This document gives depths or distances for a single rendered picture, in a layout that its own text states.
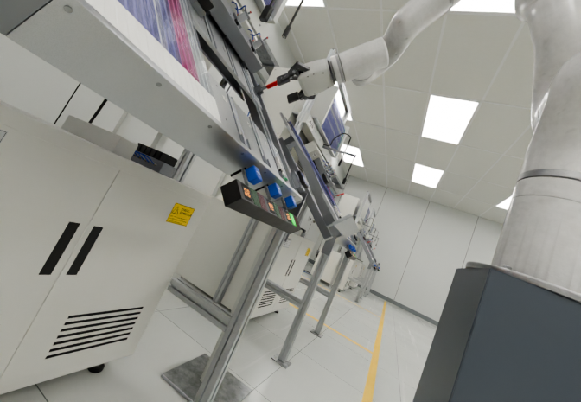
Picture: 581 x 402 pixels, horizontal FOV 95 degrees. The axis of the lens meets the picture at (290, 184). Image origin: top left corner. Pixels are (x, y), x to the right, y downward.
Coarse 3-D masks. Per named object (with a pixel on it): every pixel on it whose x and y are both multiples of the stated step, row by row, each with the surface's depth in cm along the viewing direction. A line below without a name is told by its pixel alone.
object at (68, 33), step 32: (64, 0) 22; (32, 32) 23; (64, 32) 24; (96, 32) 25; (64, 64) 26; (96, 64) 27; (128, 64) 28; (128, 96) 32; (160, 96) 33; (160, 128) 38; (192, 128) 40; (224, 128) 42; (224, 160) 49; (256, 160) 53; (288, 192) 72
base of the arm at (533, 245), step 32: (544, 192) 44; (576, 192) 42; (512, 224) 46; (544, 224) 42; (576, 224) 40; (512, 256) 44; (544, 256) 41; (576, 256) 40; (544, 288) 37; (576, 288) 39
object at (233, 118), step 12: (216, 84) 57; (216, 96) 53; (228, 96) 61; (228, 108) 58; (240, 108) 67; (228, 120) 54; (240, 120) 62; (240, 132) 58; (252, 132) 68; (252, 144) 63; (264, 144) 74; (264, 156) 65; (276, 168) 75; (288, 180) 84
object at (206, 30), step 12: (192, 12) 64; (204, 24) 70; (204, 36) 67; (216, 36) 78; (204, 48) 76; (216, 48) 71; (228, 48) 86; (216, 60) 83; (228, 60) 79; (228, 72) 92; (240, 72) 89; (240, 84) 84; (252, 84) 101; (240, 96) 93
